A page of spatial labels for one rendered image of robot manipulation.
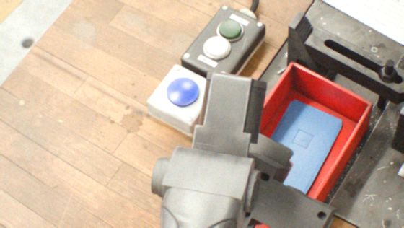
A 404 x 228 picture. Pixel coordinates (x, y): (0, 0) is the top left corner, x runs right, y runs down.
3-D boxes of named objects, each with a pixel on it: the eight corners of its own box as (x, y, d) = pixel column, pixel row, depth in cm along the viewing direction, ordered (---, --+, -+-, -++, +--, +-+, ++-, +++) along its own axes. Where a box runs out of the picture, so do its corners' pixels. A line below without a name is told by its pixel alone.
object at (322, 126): (238, 197, 105) (238, 186, 103) (294, 100, 112) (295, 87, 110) (289, 220, 103) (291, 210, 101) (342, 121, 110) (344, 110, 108)
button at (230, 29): (215, 40, 116) (214, 31, 114) (226, 24, 117) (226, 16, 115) (234, 49, 115) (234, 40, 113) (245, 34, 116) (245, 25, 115)
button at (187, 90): (161, 102, 111) (159, 94, 110) (179, 79, 113) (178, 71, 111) (188, 117, 110) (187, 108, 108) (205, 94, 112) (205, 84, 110)
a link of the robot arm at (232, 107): (192, 72, 86) (170, 60, 75) (280, 86, 85) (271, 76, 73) (173, 190, 86) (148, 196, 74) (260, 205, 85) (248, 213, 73)
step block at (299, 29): (286, 66, 115) (288, 25, 108) (296, 50, 117) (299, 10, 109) (328, 87, 113) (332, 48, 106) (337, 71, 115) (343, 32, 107)
